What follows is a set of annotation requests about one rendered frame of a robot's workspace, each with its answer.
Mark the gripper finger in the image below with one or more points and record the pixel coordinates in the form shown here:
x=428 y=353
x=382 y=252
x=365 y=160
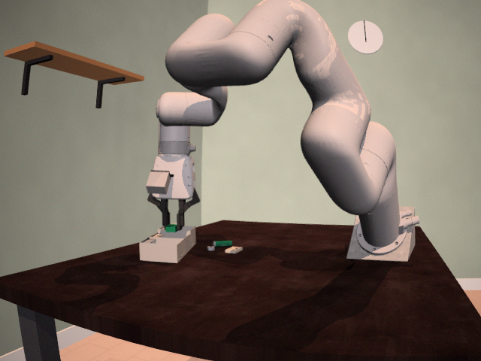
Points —
x=163 y=207
x=183 y=206

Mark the peach domino tile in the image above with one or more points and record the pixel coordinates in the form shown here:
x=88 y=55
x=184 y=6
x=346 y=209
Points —
x=234 y=249

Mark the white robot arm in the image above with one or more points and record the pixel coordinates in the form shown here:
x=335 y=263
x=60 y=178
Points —
x=332 y=138

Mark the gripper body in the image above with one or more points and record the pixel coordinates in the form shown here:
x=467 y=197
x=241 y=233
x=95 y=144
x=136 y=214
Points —
x=181 y=184

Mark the peach open-top bin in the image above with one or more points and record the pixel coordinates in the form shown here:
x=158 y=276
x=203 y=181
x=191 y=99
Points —
x=168 y=246

